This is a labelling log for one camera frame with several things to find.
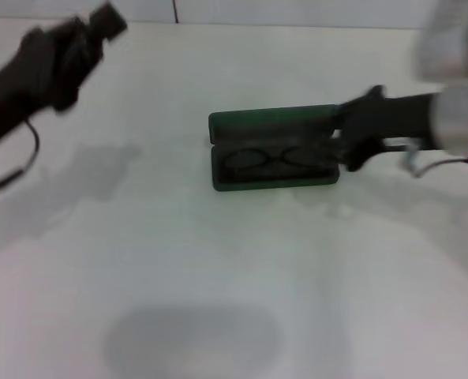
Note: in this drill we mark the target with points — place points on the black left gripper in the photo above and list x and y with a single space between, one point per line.
40 71

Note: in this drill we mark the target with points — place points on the black glasses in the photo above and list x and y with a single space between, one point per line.
277 157

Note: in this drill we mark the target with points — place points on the green glasses case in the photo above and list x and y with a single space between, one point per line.
273 181

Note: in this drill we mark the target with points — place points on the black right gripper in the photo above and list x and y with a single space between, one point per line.
395 118

